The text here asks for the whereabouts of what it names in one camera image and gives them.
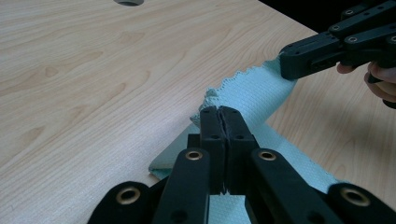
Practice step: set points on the light blue cloth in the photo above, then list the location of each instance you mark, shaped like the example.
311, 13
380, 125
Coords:
255, 93

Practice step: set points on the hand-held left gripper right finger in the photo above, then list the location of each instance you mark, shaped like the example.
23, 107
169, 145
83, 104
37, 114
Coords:
238, 137

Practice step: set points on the grey table grommet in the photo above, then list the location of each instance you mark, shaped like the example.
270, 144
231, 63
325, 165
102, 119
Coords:
128, 2

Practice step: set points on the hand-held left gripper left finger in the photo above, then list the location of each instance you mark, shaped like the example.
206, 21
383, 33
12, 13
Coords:
213, 130

